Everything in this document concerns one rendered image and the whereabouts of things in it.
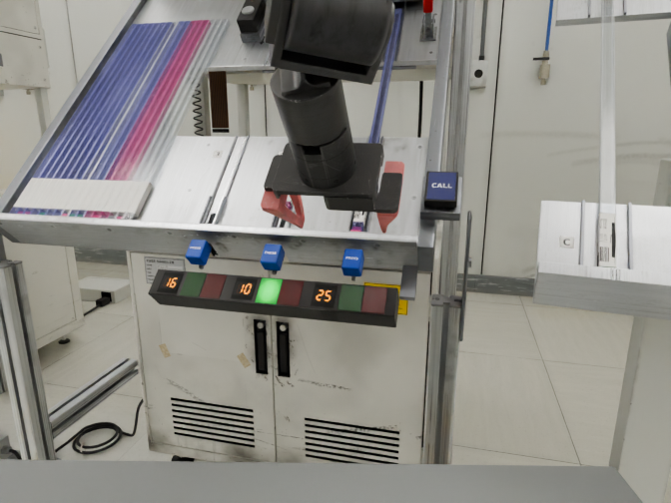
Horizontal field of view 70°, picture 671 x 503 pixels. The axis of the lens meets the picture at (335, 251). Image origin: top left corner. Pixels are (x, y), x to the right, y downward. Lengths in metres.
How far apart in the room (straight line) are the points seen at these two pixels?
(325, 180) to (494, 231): 2.21
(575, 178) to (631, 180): 0.25
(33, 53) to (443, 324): 1.79
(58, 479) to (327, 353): 0.69
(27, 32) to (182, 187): 1.40
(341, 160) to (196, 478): 0.29
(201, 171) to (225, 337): 0.46
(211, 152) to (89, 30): 2.58
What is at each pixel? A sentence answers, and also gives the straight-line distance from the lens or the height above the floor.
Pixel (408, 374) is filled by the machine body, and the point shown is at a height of 0.37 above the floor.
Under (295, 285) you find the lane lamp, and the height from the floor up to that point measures 0.67.
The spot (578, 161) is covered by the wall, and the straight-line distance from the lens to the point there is 2.62.
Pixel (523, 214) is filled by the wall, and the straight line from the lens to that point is 2.62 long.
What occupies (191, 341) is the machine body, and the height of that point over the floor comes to 0.38.
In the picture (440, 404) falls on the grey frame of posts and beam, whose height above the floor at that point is 0.49.
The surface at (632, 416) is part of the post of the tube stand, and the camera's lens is 0.79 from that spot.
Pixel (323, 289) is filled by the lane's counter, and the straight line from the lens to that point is 0.61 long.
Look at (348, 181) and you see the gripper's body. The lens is 0.46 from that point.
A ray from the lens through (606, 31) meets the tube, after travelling 0.73.
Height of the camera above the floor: 0.87
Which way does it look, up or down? 15 degrees down
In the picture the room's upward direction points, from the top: straight up
